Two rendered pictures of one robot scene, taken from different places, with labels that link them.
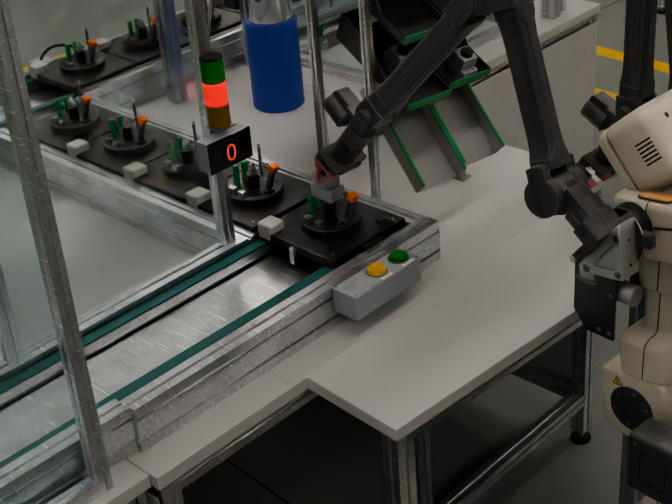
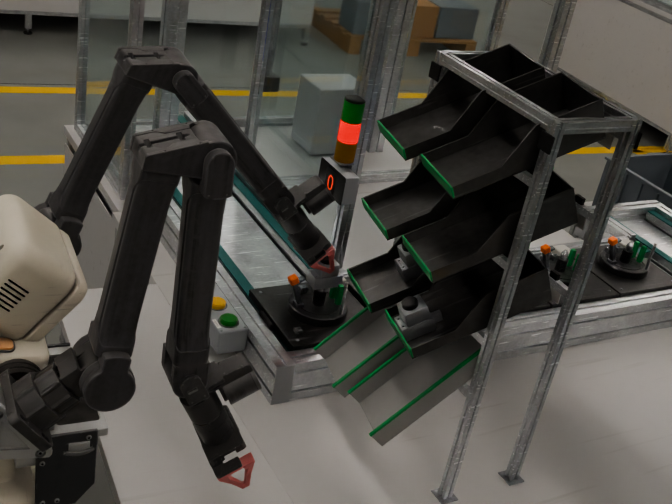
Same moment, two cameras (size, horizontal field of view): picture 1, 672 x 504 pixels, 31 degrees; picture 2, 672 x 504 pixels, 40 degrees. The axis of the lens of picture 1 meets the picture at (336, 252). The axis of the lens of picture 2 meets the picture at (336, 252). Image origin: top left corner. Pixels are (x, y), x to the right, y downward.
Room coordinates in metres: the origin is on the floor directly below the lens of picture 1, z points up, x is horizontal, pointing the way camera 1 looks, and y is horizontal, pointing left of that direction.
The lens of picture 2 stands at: (2.80, -1.79, 2.11)
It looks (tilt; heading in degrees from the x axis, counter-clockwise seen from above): 28 degrees down; 101
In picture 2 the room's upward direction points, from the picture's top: 11 degrees clockwise
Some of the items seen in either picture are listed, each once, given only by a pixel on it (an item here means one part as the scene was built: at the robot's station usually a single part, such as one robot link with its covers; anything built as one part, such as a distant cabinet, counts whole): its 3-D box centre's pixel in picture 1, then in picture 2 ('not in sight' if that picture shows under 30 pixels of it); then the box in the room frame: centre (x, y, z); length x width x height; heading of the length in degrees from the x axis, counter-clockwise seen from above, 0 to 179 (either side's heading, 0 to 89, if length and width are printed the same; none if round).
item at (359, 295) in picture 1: (377, 283); (215, 315); (2.22, -0.08, 0.93); 0.21 x 0.07 x 0.06; 134
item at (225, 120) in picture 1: (218, 113); (345, 150); (2.39, 0.22, 1.29); 0.05 x 0.05 x 0.05
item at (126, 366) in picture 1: (230, 299); (269, 266); (2.24, 0.24, 0.91); 0.84 x 0.28 x 0.10; 134
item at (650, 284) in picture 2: not in sight; (627, 253); (3.15, 0.70, 1.01); 0.24 x 0.24 x 0.13; 44
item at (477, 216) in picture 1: (209, 217); (458, 328); (2.76, 0.32, 0.85); 1.50 x 1.41 x 0.03; 134
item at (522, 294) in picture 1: (426, 278); (250, 392); (2.37, -0.20, 0.84); 0.90 x 0.70 x 0.03; 130
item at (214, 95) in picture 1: (215, 91); (349, 130); (2.39, 0.22, 1.34); 0.05 x 0.05 x 0.05
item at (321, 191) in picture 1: (323, 181); (328, 270); (2.44, 0.01, 1.08); 0.08 x 0.04 x 0.07; 44
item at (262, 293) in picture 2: (331, 227); (316, 313); (2.44, 0.01, 0.96); 0.24 x 0.24 x 0.02; 44
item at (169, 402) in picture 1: (295, 319); (209, 276); (2.14, 0.10, 0.91); 0.89 x 0.06 x 0.11; 134
